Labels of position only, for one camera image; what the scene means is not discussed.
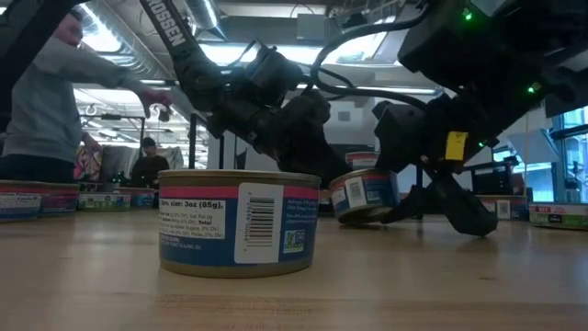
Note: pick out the colourful patterned fabric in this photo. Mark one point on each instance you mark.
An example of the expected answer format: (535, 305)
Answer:
(89, 163)

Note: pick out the white sheet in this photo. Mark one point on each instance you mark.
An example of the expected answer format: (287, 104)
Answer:
(533, 147)

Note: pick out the blue label gold tuna can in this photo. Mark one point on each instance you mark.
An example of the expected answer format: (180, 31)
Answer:
(143, 198)
(239, 223)
(18, 200)
(59, 198)
(363, 160)
(503, 207)
(358, 193)

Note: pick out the corrugated silver duct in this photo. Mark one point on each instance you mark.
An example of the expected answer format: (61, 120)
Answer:
(124, 41)

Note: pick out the window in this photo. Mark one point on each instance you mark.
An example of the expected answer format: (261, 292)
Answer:
(574, 156)

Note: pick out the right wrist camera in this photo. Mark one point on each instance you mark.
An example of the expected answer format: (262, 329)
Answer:
(397, 133)

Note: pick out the person's hand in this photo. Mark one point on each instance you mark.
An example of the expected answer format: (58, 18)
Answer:
(156, 99)

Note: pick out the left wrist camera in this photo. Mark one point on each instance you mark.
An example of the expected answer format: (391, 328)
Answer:
(273, 76)

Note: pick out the person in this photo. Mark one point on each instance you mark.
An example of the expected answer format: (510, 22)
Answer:
(41, 115)
(148, 167)

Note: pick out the long tube light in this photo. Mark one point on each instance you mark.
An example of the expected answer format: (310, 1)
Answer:
(390, 89)

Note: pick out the small grey wall vent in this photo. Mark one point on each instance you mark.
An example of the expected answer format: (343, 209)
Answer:
(343, 116)

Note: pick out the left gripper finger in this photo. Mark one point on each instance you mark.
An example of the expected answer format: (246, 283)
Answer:
(317, 158)

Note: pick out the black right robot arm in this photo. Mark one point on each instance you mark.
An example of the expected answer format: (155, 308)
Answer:
(496, 41)

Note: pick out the black equipment box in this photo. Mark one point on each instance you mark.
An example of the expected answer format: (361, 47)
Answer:
(494, 181)

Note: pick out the ceiling light panel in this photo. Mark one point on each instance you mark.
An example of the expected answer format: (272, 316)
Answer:
(220, 53)

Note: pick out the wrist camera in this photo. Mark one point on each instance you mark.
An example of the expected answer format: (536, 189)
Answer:
(397, 133)
(273, 76)

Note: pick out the round silver duct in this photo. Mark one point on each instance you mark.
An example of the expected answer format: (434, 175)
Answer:
(204, 14)

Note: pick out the grey ceiling box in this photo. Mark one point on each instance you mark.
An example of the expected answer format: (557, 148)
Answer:
(311, 27)

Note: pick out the green label silver tuna can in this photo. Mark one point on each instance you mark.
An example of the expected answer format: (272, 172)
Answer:
(558, 215)
(103, 201)

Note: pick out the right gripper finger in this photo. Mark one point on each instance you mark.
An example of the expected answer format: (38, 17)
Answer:
(409, 207)
(464, 211)

